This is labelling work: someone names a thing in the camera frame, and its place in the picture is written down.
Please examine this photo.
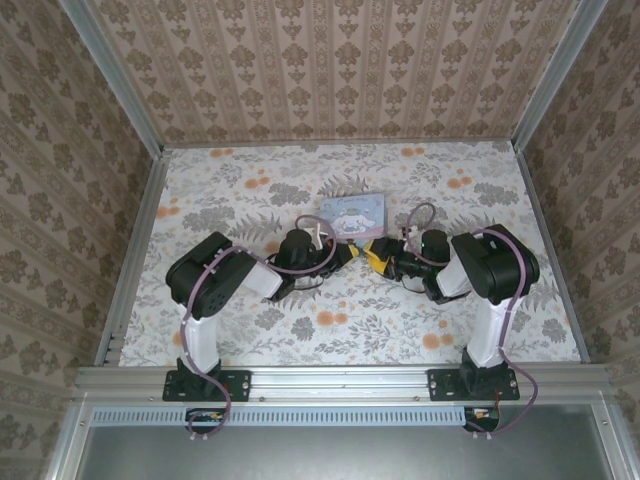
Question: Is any floral patterned table cover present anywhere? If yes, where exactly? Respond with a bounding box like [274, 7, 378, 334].
[118, 141, 585, 369]

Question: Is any grey metal sheet panel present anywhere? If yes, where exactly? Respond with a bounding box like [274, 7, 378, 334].
[74, 404, 617, 480]

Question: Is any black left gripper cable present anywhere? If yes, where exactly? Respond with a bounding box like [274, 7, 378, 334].
[287, 272, 326, 292]

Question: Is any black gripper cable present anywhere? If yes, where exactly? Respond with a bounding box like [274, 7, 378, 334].
[398, 274, 429, 296]
[287, 272, 326, 292]

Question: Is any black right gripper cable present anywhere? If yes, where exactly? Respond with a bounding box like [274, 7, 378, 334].
[398, 274, 429, 296]

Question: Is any long aluminium base rail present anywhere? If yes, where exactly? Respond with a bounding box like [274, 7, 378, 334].
[73, 364, 617, 402]

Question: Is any aluminium side rail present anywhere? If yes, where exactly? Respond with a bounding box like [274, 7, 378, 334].
[513, 143, 592, 365]
[93, 148, 172, 370]

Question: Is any slotted grey cable duct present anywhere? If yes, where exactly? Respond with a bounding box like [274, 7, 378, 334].
[92, 405, 502, 427]

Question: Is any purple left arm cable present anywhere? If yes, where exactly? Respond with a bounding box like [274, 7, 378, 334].
[179, 213, 339, 444]

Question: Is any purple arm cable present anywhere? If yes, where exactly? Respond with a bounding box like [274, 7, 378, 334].
[179, 213, 339, 444]
[402, 201, 540, 437]

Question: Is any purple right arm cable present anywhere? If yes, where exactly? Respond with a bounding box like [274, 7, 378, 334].
[402, 201, 540, 437]

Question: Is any aluminium frame post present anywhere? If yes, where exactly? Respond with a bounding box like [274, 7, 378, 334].
[58, 0, 167, 157]
[510, 0, 610, 152]

